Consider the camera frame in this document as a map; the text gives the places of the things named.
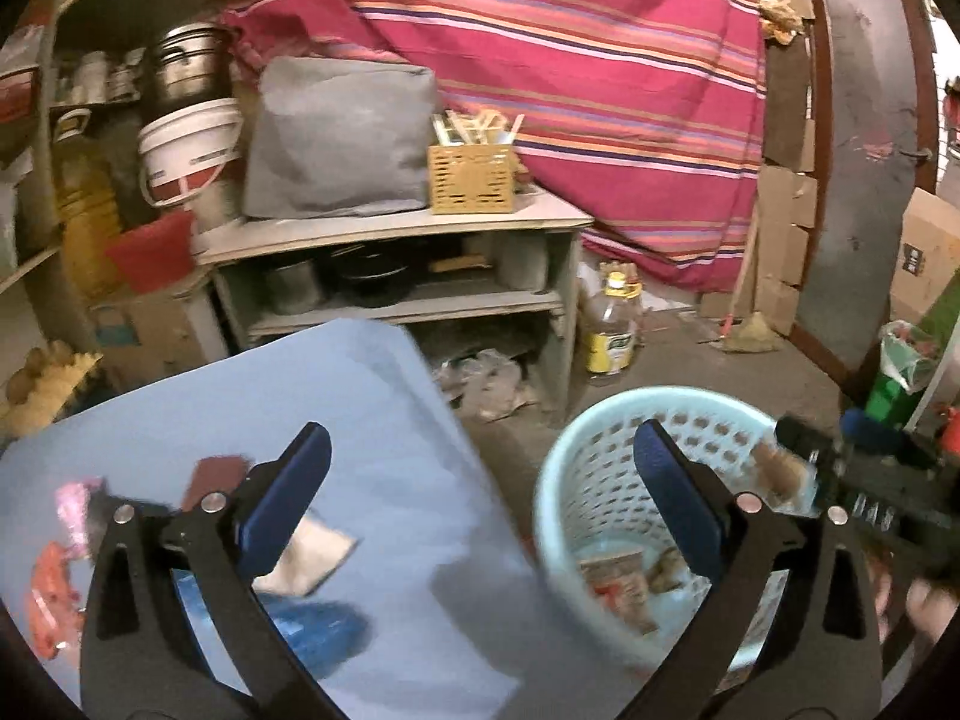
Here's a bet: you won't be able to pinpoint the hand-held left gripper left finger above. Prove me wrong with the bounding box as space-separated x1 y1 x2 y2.
79 422 346 720

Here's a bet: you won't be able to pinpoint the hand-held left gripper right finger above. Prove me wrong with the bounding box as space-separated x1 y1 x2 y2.
622 420 884 720

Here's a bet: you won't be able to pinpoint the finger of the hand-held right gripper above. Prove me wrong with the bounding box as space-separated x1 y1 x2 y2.
772 414 845 481

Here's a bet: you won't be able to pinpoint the beige paper piece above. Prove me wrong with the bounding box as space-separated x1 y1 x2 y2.
253 516 359 599

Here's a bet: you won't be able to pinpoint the dark brown wrapper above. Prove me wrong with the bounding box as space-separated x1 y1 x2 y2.
182 455 254 512

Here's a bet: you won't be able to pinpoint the light blue plastic basket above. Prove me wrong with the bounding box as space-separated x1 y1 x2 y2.
532 386 796 695

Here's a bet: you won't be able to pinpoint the red and tan packet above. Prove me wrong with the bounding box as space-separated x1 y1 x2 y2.
576 547 659 637

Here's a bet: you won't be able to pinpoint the blue wrapper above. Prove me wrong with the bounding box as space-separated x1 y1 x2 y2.
174 568 370 662

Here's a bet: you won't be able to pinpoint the pink wrapper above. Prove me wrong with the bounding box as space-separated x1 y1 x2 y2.
55 476 113 563

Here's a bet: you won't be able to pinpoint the red wrapper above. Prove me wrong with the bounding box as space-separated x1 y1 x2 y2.
25 540 89 657

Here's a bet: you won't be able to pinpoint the person's right hand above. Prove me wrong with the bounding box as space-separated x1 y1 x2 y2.
904 581 960 642

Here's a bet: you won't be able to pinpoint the straw broom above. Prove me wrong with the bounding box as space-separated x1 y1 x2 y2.
709 202 790 355

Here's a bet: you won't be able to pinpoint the green plastic bag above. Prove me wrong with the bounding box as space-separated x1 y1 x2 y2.
865 319 947 422

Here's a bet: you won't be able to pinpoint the blue tablecloth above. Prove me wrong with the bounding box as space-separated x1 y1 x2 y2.
0 317 541 720

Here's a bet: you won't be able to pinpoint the clear oil bottle yellow label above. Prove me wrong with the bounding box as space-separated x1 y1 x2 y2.
580 270 644 388

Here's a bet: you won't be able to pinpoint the cardboard sheets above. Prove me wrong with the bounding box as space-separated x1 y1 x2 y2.
752 163 820 335

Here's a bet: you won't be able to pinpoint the cardboard box blue print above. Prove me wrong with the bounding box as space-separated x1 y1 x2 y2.
88 270 220 392

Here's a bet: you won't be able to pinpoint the small metal pot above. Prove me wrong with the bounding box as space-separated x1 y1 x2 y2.
262 257 325 314

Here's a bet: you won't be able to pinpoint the brown cardboard box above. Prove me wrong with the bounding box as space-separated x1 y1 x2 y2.
891 187 960 325

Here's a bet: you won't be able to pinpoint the crumpled plastic bags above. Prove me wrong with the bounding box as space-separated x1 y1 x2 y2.
433 349 542 422

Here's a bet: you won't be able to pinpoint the black pan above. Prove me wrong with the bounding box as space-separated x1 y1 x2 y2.
328 242 415 306

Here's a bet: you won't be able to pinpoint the yellow egg tray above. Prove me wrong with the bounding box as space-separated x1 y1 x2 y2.
21 355 104 430

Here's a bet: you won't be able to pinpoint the pile of potatoes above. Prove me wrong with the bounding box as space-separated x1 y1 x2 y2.
2 341 74 407

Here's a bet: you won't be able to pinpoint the dark grey door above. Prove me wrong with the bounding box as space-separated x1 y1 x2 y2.
793 0 940 391

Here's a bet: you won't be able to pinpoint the white plastic jug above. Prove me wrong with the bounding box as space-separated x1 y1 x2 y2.
497 235 550 291

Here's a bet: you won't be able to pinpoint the wooden shelf unit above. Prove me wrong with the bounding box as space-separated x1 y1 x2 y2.
193 190 595 421
0 0 226 301

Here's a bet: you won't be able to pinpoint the large yellow oil jug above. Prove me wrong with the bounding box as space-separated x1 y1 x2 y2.
51 109 125 301

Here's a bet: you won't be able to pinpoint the white plastic bucket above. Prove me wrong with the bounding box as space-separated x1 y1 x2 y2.
137 97 245 209

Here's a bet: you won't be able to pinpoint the grey fabric cover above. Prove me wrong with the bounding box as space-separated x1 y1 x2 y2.
241 56 440 220

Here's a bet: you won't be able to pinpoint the yellow utensil holder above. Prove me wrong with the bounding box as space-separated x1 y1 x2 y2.
427 142 518 216

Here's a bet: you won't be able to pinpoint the striped red cloth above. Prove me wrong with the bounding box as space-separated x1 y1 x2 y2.
214 0 770 293

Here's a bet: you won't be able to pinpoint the large metal pot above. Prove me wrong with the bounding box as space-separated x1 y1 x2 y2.
150 22 233 110

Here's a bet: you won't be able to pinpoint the glass jars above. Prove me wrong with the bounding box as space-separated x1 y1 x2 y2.
69 47 145 104

